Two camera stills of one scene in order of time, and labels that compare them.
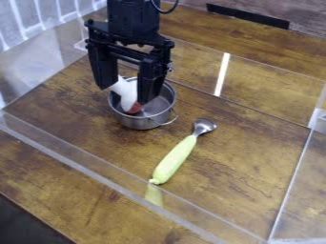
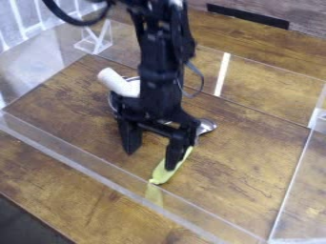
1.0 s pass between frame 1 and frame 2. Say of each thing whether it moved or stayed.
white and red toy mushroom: stayed
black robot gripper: moved
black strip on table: stayed
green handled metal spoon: stayed
